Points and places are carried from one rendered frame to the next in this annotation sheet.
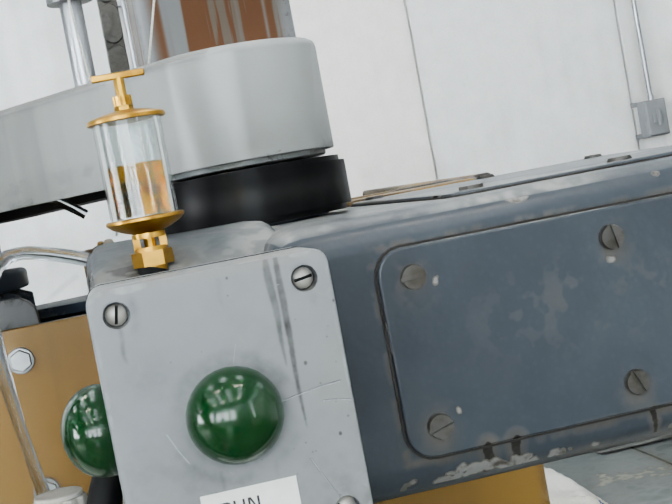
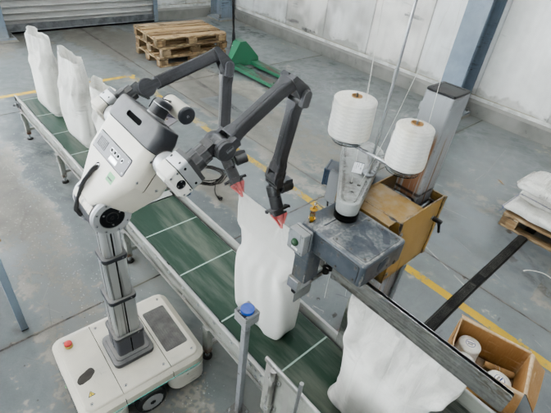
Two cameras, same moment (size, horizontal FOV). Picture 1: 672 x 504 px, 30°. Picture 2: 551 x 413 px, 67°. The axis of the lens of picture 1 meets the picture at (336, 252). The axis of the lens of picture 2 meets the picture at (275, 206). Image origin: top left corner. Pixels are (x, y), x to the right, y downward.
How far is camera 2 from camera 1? 1.25 m
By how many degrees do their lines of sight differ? 60
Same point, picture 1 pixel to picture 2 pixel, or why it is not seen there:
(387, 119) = not seen: outside the picture
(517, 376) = (325, 256)
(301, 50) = (350, 206)
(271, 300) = (300, 238)
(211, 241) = (318, 222)
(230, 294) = (298, 234)
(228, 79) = (339, 204)
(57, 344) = not seen: hidden behind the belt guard
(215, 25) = not seen: hidden behind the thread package
